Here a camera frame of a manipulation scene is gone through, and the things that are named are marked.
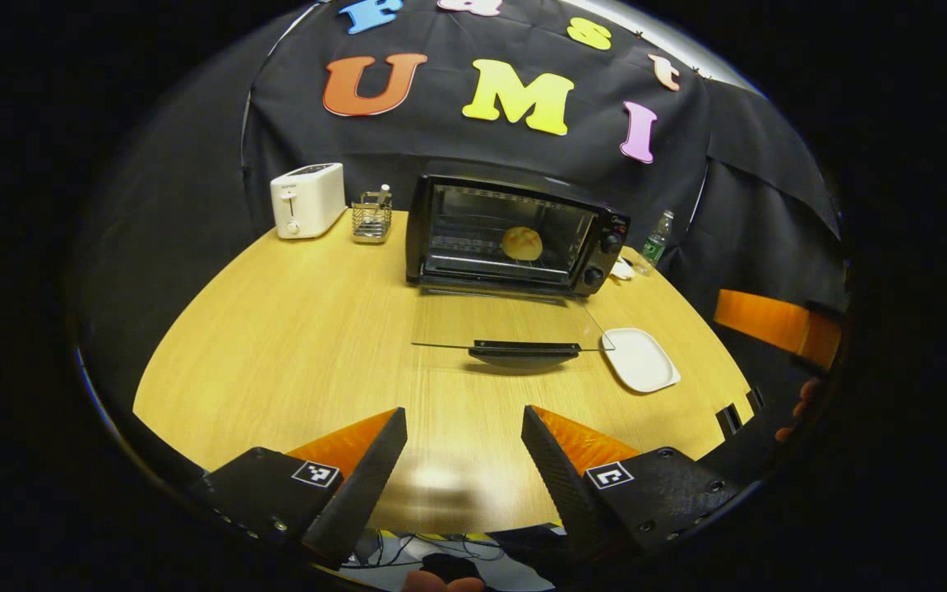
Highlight clear water bottle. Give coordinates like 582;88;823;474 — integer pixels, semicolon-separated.
636;210;676;275

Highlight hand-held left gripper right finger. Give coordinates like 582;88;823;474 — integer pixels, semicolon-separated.
521;405;741;568

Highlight black electric oven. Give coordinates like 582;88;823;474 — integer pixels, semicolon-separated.
405;174;631;372

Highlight black backdrop cloth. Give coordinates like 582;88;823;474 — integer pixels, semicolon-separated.
71;0;848;395

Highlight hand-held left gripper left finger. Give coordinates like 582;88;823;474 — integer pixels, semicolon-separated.
186;407;409;568

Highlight round bread bun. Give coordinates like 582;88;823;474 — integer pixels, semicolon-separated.
501;226;544;262

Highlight white toaster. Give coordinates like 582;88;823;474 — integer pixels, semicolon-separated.
270;163;347;240

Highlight wire utensil holder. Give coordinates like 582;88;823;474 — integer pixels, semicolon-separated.
351;184;395;245

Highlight tangled black cables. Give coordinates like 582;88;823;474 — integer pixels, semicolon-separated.
346;530;515;572

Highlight white square plate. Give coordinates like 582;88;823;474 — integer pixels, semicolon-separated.
601;328;682;394

